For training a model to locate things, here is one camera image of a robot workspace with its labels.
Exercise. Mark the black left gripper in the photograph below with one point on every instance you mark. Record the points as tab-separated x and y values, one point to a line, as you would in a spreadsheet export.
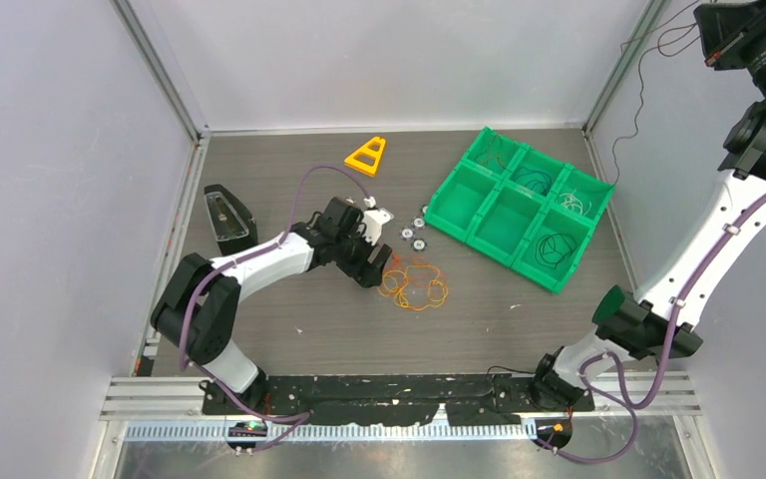
368	274

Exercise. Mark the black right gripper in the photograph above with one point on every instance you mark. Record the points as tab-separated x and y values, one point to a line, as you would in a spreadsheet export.
728	30

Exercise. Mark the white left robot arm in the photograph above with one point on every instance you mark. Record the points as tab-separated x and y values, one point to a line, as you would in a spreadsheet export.
198	307

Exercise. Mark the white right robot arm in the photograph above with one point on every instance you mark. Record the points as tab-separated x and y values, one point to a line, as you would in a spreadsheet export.
658	319

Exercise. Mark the round token middle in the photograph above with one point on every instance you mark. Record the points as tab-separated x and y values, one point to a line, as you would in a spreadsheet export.
407	234

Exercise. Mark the round token lower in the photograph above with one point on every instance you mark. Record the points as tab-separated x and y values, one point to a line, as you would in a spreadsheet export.
419	245

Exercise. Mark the yellow triangular plastic piece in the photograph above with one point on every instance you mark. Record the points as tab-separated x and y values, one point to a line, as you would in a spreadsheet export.
367	158

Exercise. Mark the green compartment bin tray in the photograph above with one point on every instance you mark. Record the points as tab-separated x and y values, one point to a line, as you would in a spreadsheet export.
521	208

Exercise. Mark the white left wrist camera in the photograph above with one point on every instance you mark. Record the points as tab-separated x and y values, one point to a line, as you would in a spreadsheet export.
374	220

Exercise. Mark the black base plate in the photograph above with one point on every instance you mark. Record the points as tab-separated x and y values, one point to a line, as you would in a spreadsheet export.
490	398

